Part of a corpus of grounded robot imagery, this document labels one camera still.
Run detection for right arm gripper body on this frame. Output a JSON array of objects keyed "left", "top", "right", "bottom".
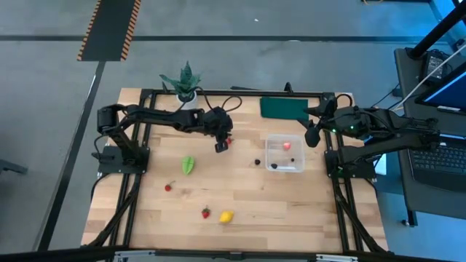
[{"left": 315, "top": 108, "right": 352, "bottom": 134}]

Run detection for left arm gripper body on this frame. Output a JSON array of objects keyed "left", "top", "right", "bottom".
[{"left": 203, "top": 106, "right": 234, "bottom": 142}]

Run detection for green toy starfruit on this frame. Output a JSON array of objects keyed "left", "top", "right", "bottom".
[{"left": 181, "top": 155, "right": 196, "bottom": 176}]

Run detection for clear plastic tupperware container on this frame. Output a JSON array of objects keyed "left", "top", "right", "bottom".
[{"left": 264, "top": 133, "right": 306, "bottom": 173}]

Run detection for white plant pot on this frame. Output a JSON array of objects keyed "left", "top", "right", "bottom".
[{"left": 176, "top": 90, "right": 198, "bottom": 110}]

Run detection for folded dark green cloth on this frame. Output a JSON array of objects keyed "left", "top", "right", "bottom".
[{"left": 259, "top": 96, "right": 310, "bottom": 121}]

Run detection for green striped-leaf plant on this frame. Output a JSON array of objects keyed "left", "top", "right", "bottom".
[{"left": 159, "top": 60, "right": 202, "bottom": 99}]

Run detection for black floor tape strip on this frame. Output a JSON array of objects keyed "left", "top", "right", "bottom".
[
  {"left": 0, "top": 34, "right": 449, "bottom": 43},
  {"left": 32, "top": 60, "right": 106, "bottom": 252}
]

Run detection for dark grey operator desk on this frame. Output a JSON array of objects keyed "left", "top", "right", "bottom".
[{"left": 394, "top": 47, "right": 466, "bottom": 223}]

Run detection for black laptop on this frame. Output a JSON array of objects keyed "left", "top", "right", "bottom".
[{"left": 407, "top": 134, "right": 466, "bottom": 194}]

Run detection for black rig crossbar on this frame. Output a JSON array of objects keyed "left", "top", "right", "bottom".
[{"left": 0, "top": 245, "right": 466, "bottom": 262}]

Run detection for black power adapter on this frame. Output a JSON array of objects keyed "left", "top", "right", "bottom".
[{"left": 424, "top": 50, "right": 451, "bottom": 83}]

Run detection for black-framed monitor screen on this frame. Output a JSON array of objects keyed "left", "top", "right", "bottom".
[{"left": 414, "top": 61, "right": 466, "bottom": 117}]

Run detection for black diagonal pole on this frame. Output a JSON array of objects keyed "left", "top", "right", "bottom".
[{"left": 407, "top": 0, "right": 466, "bottom": 59}]

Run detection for hazard striped floor mat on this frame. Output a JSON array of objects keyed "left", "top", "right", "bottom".
[{"left": 76, "top": 0, "right": 142, "bottom": 62}]

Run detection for dark grey chair base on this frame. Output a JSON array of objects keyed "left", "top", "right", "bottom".
[{"left": 0, "top": 159, "right": 28, "bottom": 176}]

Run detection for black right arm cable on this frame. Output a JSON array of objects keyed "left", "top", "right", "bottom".
[{"left": 334, "top": 92, "right": 355, "bottom": 108}]

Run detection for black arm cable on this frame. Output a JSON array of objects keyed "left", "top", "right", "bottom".
[
  {"left": 174, "top": 86, "right": 243, "bottom": 114},
  {"left": 334, "top": 92, "right": 355, "bottom": 108}
]

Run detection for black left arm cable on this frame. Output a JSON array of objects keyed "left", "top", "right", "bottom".
[{"left": 174, "top": 86, "right": 243, "bottom": 114}]

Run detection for white desk cable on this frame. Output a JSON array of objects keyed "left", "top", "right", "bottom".
[{"left": 392, "top": 43, "right": 466, "bottom": 112}]

